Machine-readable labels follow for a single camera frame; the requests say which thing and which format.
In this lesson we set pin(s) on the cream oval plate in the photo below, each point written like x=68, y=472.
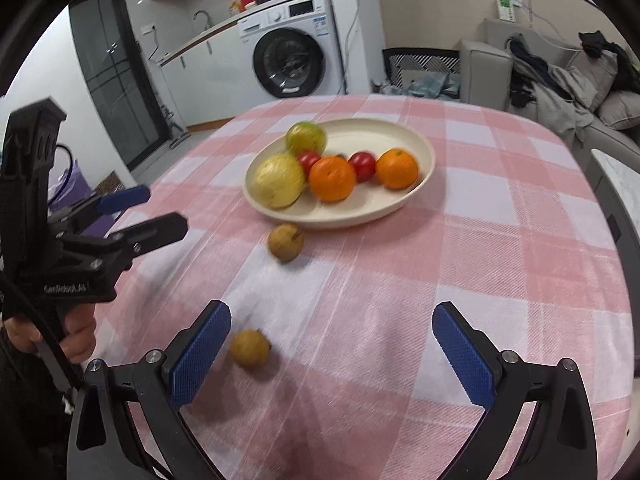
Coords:
x=369, y=200

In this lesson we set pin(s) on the orange mandarin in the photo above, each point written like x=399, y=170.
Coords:
x=332, y=179
x=397, y=169

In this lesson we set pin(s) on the white wall control panel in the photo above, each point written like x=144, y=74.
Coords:
x=506, y=10

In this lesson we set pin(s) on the clothes pile on sofa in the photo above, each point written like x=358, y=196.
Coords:
x=566, y=99

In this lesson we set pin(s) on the large red tomato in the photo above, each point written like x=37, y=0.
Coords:
x=364, y=164

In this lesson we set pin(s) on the small brown longan fruit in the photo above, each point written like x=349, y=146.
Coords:
x=286, y=242

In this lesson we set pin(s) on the large yellow-green guava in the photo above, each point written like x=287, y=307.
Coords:
x=278, y=181

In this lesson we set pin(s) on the black glass door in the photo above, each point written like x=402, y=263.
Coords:
x=117, y=78

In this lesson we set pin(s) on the black patterned chair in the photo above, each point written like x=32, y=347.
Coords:
x=424, y=73

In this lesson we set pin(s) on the person's left hand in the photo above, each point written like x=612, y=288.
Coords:
x=80, y=334

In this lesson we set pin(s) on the white cabinet counter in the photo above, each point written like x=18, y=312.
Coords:
x=205, y=77

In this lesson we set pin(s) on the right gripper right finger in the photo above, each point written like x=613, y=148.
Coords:
x=559, y=442

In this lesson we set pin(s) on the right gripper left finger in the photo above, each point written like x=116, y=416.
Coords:
x=127, y=422

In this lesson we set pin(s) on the purple bag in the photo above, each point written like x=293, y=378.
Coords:
x=69, y=188

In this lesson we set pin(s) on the grey sofa cushion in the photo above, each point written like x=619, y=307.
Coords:
x=620, y=110

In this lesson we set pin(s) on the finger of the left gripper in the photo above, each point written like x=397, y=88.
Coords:
x=88, y=210
x=121, y=247

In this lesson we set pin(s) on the pink checkered tablecloth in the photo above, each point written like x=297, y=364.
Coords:
x=507, y=229

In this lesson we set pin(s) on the grey sofa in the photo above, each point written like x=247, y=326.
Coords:
x=486, y=75

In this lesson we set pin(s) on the small red tomato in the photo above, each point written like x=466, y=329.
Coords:
x=307, y=161

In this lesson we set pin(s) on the white washing machine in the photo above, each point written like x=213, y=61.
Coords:
x=291, y=50

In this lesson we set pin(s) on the white marble side table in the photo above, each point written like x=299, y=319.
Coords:
x=617, y=189

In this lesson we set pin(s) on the small yellow guava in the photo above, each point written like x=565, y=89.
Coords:
x=305, y=137

